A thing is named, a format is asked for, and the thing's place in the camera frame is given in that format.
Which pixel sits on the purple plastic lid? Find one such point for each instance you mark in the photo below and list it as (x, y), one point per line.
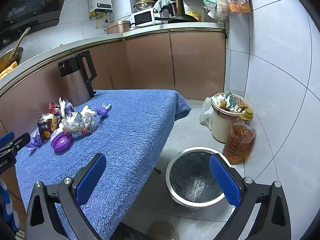
(61, 142)

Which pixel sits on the glass lidded pot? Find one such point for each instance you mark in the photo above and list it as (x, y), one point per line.
(140, 5)

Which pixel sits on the white tissue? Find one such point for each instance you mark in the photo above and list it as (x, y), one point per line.
(66, 108)

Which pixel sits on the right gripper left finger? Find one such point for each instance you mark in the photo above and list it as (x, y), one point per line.
(43, 221)

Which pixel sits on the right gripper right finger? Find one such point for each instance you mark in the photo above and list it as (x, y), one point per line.
(272, 220)

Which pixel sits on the cream full trash bucket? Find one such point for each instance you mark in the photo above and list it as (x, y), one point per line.
(227, 108)

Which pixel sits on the white plastic bag on floor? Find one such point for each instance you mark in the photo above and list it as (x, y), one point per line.
(207, 113)

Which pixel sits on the clear plastic bag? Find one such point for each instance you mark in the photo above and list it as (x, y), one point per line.
(80, 123)

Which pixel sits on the black range hood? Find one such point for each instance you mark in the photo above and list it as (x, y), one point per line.
(33, 14)

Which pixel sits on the red snack wrapper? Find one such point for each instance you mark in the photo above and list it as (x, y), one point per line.
(54, 108)

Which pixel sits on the black steel electric kettle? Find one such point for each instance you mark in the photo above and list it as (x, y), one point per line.
(77, 74)

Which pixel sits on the black frying pan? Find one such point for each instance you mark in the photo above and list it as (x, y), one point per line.
(177, 19)

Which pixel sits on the steel trash bin black liner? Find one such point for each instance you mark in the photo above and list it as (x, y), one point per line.
(189, 180)

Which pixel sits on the purple wrapper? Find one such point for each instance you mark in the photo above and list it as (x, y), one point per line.
(103, 110)
(35, 141)

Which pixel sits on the cooking oil bottle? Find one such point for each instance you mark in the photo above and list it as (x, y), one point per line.
(240, 139)

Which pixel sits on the blue towel cloth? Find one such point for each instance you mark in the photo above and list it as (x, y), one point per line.
(131, 137)

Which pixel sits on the brown kitchen cabinets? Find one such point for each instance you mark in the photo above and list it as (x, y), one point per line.
(191, 62)

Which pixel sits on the white microwave oven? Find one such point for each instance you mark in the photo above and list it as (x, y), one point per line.
(144, 17)

